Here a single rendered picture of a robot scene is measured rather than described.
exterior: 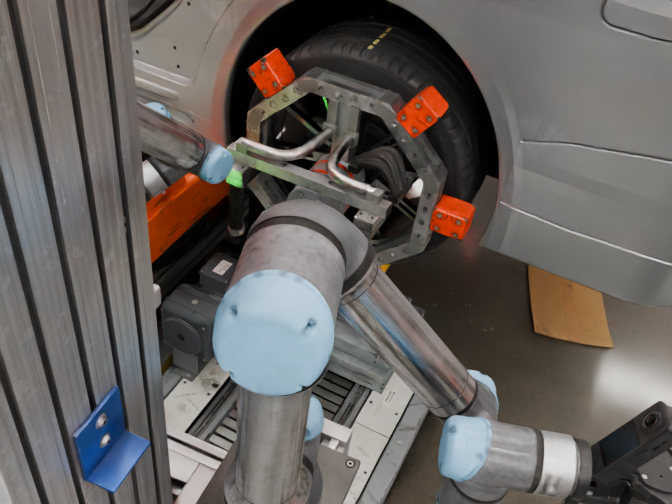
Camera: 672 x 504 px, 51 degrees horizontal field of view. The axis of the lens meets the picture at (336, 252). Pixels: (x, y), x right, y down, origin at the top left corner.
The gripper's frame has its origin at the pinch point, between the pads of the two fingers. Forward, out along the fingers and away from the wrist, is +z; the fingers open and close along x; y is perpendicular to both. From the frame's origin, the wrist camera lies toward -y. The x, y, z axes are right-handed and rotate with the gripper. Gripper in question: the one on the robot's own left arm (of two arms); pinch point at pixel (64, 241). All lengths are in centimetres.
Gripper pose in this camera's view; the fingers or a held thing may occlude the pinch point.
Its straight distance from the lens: 162.0
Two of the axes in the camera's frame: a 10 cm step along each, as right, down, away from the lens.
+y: 3.8, 2.3, -9.0
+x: 5.2, 7.5, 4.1
